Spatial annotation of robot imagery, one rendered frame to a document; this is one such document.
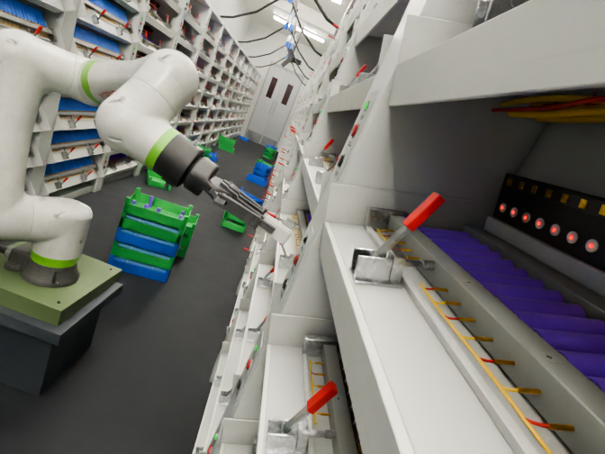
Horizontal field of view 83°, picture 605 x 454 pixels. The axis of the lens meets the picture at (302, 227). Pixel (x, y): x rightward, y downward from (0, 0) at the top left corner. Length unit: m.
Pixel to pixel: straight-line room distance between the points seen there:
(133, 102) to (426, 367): 0.64
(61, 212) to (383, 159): 0.95
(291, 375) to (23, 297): 0.90
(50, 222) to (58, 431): 0.60
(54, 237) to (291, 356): 0.86
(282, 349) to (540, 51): 0.44
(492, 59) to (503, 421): 0.19
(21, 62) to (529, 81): 1.04
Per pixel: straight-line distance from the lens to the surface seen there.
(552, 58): 0.20
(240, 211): 0.68
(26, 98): 1.11
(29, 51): 1.11
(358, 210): 0.44
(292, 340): 0.52
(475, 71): 0.26
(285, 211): 1.16
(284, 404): 0.45
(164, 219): 1.86
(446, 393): 0.21
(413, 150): 0.45
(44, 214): 1.17
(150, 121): 0.72
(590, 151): 0.46
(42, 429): 1.35
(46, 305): 1.20
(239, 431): 0.64
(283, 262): 0.75
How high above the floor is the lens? 1.05
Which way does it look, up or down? 16 degrees down
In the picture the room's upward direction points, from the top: 24 degrees clockwise
